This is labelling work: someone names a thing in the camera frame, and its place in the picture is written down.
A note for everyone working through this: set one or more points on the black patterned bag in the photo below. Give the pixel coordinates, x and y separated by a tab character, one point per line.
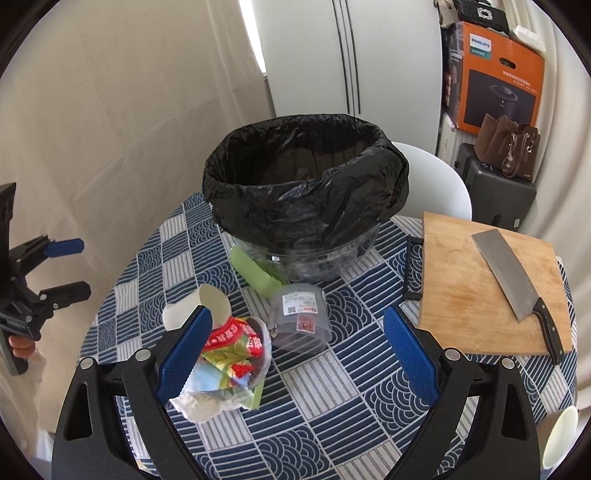
480	11

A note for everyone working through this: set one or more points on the crumpled white tissue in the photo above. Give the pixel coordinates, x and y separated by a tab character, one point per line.
203	407

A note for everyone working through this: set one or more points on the colourful snack wrappers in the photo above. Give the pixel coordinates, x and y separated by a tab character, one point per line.
226	350

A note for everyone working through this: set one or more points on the orange cardboard box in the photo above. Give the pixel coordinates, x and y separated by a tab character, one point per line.
498	55

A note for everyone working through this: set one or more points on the clear plastic trash bin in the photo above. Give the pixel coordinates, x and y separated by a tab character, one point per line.
318	263

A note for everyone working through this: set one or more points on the white paper cup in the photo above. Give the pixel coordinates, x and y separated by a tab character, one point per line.
212	300

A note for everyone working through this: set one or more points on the clear plastic cup white label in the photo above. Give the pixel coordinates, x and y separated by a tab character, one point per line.
295	333

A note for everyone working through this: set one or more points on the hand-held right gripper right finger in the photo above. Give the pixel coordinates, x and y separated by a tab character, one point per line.
411	357

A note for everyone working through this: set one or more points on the white curtain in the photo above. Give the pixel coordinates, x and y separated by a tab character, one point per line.
563	138

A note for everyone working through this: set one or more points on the blue patterned tablecloth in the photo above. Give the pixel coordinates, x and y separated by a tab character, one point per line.
351	369

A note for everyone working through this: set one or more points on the clear plastic cup penguin print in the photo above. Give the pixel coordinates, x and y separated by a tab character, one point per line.
264	355

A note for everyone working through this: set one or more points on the green paper packet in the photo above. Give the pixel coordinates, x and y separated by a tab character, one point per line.
251	273

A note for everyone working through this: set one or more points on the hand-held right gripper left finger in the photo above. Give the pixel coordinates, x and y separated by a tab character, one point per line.
182	357

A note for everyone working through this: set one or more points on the wooden cutting board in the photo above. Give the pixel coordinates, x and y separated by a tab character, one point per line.
457	286

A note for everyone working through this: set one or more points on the person's left forearm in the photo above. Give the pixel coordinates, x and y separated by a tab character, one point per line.
39	376

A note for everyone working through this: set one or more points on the person's left hand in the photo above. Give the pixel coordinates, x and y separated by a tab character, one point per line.
21	347

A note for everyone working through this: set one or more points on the white refrigerator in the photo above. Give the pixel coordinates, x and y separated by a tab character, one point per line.
304	60

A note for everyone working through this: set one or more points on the black trash bag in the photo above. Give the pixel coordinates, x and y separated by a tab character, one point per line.
300	207

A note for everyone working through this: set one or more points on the white chair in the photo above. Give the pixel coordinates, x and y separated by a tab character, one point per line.
438	180

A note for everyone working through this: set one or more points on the grey suitcase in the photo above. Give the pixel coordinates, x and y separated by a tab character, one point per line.
498	198

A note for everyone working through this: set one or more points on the small white box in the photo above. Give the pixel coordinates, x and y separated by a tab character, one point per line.
526	38

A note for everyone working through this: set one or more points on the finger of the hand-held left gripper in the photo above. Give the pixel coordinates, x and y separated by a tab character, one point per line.
67	247
69	291

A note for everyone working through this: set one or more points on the brown handbag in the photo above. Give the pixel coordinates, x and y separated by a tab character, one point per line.
491	138

